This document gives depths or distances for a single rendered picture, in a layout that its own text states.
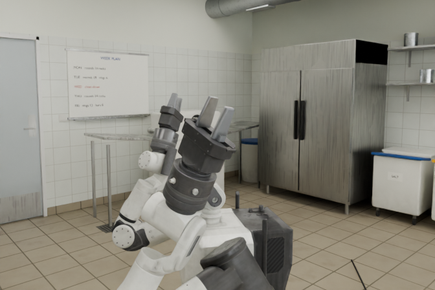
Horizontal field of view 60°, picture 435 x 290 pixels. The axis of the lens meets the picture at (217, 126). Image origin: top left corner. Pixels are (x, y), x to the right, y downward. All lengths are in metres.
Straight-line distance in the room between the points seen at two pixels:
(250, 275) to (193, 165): 0.32
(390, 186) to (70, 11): 4.21
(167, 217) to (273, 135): 4.50
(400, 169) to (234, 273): 3.88
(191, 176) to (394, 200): 4.14
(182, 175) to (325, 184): 4.17
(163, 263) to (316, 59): 4.25
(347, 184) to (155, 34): 3.20
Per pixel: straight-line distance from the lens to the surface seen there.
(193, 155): 0.69
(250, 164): 6.07
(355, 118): 4.62
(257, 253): 1.07
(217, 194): 1.02
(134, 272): 0.79
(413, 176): 4.61
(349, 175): 4.64
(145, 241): 1.34
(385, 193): 4.76
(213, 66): 6.09
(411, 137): 5.26
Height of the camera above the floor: 1.48
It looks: 6 degrees down
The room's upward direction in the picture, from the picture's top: straight up
